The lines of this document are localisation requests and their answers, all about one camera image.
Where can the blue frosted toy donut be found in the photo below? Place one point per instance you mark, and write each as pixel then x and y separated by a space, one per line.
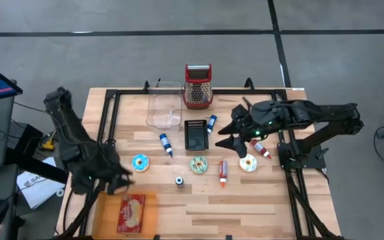
pixel 136 166

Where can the orange red squeeze bottle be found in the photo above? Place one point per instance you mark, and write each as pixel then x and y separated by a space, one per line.
pixel 223 170

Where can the white tape roll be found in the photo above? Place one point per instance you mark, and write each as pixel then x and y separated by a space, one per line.
pixel 57 192

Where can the orange plastic tray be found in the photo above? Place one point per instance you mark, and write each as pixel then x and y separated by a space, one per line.
pixel 103 216

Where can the black metal table frame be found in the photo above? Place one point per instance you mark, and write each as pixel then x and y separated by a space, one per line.
pixel 128 92

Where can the red snack packet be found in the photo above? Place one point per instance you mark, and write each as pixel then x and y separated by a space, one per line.
pixel 131 213

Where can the white frosted toy donut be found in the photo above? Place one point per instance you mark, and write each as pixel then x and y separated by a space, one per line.
pixel 244 167

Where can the clear plastic container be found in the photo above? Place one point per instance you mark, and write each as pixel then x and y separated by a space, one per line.
pixel 163 106

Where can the blue striped squeeze bottle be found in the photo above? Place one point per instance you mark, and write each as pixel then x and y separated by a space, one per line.
pixel 166 143
pixel 211 123

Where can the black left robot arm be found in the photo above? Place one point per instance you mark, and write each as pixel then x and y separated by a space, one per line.
pixel 65 126

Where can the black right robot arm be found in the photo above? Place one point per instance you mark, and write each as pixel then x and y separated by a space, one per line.
pixel 328 113

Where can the yellow tool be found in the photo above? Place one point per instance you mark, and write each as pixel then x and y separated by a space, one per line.
pixel 48 144

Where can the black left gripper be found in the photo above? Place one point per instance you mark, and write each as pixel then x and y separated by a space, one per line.
pixel 88 170

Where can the white printed paper sheet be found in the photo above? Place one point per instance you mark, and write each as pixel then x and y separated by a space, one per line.
pixel 35 190

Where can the small black plastic basket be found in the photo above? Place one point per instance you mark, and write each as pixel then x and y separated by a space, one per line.
pixel 196 136

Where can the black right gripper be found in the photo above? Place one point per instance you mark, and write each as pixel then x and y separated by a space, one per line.
pixel 255 120

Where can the green frosted toy donut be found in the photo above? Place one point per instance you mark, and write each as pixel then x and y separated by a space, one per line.
pixel 193 168

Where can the red metal box grater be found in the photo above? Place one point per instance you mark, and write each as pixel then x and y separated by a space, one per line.
pixel 198 90

